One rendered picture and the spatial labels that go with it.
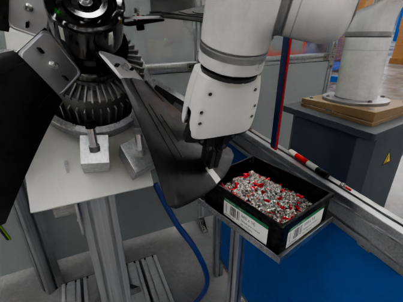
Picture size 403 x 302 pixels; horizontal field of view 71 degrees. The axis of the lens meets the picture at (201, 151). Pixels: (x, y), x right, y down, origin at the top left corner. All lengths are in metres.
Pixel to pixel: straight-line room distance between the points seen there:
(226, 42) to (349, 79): 0.67
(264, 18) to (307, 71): 1.50
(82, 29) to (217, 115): 0.24
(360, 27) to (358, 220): 0.54
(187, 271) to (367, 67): 1.22
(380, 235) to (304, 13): 0.46
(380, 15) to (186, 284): 1.32
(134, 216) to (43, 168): 1.00
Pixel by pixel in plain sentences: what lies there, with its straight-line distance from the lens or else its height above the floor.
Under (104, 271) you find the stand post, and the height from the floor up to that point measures 0.51.
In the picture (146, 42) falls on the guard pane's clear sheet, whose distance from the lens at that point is 1.33.
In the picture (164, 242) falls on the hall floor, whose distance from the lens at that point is 1.74.
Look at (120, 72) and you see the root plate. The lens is 0.50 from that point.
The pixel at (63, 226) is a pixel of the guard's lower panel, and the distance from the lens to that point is 1.60.
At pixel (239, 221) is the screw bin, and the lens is 0.59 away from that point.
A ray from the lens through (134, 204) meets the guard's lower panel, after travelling 1.59.
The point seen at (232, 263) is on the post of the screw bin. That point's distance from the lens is 0.82.
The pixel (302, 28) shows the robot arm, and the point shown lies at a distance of 0.32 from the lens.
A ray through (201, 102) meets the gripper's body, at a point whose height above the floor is 1.10.
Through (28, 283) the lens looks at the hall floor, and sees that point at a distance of 1.77.
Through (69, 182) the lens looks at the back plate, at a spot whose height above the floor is 0.87.
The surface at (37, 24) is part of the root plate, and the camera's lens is 0.60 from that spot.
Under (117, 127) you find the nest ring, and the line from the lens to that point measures 0.67.
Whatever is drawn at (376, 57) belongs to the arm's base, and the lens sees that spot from 0.96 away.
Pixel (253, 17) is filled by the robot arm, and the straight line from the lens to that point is 0.32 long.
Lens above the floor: 1.20
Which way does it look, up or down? 26 degrees down
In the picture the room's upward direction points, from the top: straight up
